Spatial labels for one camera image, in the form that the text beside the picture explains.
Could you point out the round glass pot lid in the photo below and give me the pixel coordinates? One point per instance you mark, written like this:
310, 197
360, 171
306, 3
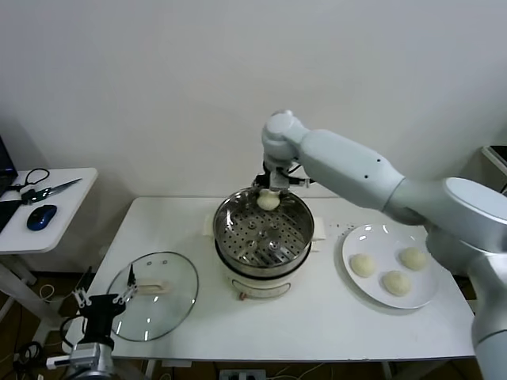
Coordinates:
166, 312

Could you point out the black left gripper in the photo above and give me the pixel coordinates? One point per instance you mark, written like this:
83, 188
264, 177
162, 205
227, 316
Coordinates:
101, 316

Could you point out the white round plate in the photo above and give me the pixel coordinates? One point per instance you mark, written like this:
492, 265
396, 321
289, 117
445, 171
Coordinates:
372, 241

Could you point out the white electric cooker base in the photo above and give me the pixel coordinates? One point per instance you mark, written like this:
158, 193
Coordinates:
261, 287

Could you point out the black laptop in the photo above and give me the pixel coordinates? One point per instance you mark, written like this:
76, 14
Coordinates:
6, 162

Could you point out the white steamed baozi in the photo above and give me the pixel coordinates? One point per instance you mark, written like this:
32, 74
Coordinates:
363, 265
396, 283
268, 202
413, 259

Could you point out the perforated steel steamer basket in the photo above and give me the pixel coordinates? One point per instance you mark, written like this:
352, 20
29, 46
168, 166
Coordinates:
261, 241

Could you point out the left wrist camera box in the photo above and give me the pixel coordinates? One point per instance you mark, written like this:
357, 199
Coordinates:
59, 361

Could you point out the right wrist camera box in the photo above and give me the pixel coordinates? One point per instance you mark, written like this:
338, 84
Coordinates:
279, 180

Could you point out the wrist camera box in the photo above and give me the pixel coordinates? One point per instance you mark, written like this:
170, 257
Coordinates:
59, 361
279, 180

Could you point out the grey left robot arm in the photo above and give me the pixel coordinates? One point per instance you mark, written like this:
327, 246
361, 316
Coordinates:
91, 364

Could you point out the white power strip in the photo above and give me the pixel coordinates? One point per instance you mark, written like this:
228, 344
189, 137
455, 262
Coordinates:
241, 375

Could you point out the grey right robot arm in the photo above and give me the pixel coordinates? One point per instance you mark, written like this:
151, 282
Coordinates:
356, 170

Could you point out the blue computer mouse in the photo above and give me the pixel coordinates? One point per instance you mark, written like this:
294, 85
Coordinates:
41, 217

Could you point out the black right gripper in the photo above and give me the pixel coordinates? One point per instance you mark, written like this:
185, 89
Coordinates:
263, 182

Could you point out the white side table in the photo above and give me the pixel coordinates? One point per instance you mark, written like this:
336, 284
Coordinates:
59, 221

